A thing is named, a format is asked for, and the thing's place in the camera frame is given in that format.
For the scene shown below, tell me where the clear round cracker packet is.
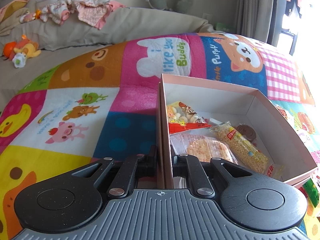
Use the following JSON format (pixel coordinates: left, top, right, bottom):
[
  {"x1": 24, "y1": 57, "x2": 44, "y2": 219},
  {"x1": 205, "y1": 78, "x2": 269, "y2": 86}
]
[{"x1": 170, "y1": 133, "x2": 237, "y2": 164}]

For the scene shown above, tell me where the small pink plush toy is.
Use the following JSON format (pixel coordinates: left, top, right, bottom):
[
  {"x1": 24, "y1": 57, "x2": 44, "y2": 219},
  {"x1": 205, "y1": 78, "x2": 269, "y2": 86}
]
[{"x1": 19, "y1": 11, "x2": 37, "y2": 23}]

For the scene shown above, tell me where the beige covered sofa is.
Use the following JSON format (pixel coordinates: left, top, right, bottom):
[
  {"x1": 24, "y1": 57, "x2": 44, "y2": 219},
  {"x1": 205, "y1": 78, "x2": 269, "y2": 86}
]
[{"x1": 0, "y1": 6, "x2": 215, "y2": 90}]

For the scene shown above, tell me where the beige curtain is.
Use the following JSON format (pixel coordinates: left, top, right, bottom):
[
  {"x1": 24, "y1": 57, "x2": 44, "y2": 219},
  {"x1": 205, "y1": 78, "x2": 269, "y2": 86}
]
[{"x1": 235, "y1": 0, "x2": 288, "y2": 45}]

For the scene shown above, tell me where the pink yellow cloth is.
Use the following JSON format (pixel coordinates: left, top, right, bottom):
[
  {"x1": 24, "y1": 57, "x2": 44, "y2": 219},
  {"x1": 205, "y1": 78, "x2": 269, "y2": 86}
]
[{"x1": 0, "y1": 0, "x2": 30, "y2": 22}]

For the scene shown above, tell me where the pink cardboard box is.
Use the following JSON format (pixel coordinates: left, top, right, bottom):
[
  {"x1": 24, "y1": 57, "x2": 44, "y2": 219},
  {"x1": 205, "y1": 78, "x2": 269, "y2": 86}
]
[{"x1": 157, "y1": 73, "x2": 320, "y2": 189}]

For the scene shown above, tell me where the green yellow snack packet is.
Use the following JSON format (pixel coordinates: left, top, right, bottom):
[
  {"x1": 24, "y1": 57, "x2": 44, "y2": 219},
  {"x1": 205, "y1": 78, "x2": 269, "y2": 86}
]
[{"x1": 301, "y1": 174, "x2": 320, "y2": 217}]

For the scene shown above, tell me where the white green plush toy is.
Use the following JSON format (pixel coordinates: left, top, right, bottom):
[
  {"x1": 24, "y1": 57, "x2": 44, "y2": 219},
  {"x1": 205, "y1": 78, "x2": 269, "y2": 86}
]
[{"x1": 12, "y1": 52, "x2": 27, "y2": 68}]

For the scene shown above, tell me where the orange plush toy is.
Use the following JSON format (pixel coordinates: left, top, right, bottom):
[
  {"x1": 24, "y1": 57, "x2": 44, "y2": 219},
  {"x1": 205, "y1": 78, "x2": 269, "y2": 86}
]
[{"x1": 2, "y1": 34, "x2": 42, "y2": 60}]

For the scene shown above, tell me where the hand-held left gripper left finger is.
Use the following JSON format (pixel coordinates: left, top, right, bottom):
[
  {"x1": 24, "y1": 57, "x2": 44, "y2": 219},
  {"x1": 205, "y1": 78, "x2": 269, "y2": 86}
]
[{"x1": 71, "y1": 145, "x2": 158, "y2": 198}]

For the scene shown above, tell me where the colourful printed play mat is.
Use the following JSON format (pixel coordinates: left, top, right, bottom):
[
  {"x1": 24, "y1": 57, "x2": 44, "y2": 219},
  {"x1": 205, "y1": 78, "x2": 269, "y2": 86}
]
[{"x1": 0, "y1": 31, "x2": 320, "y2": 240}]

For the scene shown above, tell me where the brown swirl pastry packet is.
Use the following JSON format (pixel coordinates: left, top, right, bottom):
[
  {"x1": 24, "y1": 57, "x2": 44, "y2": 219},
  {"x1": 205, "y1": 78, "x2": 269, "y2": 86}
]
[{"x1": 236, "y1": 124, "x2": 258, "y2": 143}]

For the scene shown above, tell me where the white patterned baby garment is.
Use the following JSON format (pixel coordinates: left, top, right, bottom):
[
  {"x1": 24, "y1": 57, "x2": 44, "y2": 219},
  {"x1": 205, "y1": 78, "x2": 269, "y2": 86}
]
[{"x1": 40, "y1": 1, "x2": 70, "y2": 25}]

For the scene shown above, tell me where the beige blanket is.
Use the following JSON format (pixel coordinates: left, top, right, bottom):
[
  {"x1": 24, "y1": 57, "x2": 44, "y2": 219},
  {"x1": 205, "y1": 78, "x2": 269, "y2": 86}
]
[{"x1": 0, "y1": 7, "x2": 30, "y2": 37}]

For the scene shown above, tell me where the red yellow snack packet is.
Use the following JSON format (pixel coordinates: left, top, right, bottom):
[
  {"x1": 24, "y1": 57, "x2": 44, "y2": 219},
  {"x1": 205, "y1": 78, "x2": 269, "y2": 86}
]
[{"x1": 167, "y1": 101, "x2": 212, "y2": 134}]

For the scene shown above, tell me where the green white box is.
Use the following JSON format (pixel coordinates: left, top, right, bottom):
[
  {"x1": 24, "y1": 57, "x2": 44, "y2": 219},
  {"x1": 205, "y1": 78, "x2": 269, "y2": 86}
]
[{"x1": 215, "y1": 22, "x2": 234, "y2": 33}]

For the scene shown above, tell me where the pink floral baby garment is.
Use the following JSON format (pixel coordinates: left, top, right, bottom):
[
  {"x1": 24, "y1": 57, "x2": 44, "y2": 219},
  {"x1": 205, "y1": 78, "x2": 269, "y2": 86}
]
[{"x1": 72, "y1": 0, "x2": 125, "y2": 29}]

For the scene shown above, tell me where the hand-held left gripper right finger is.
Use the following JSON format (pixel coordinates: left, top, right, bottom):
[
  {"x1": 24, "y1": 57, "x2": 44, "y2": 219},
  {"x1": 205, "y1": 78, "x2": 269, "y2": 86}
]
[{"x1": 172, "y1": 154, "x2": 253, "y2": 198}]

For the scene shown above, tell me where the puffed rice bar packet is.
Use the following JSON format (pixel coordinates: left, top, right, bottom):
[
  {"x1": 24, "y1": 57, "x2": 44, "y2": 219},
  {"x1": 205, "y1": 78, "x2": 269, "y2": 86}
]
[{"x1": 209, "y1": 122, "x2": 284, "y2": 180}]

